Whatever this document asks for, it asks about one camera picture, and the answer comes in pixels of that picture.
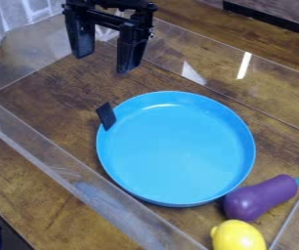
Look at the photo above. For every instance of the yellow toy lemon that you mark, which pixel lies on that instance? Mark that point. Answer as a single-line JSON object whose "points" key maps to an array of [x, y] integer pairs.
{"points": [[236, 235]]}

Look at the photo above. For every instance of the white patterned curtain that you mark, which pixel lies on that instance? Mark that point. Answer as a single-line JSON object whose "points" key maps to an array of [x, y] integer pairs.
{"points": [[19, 13]]}

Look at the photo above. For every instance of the purple toy eggplant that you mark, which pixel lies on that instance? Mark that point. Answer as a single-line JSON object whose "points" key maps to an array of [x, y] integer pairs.
{"points": [[248, 202]]}

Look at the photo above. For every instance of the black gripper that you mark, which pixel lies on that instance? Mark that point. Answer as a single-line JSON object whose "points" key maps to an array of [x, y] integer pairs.
{"points": [[131, 16]]}

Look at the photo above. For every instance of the small black tab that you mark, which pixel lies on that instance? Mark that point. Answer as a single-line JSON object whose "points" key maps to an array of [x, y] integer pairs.
{"points": [[107, 116]]}

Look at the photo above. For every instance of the blue round plate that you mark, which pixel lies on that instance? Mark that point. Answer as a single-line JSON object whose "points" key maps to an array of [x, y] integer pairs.
{"points": [[179, 149]]}

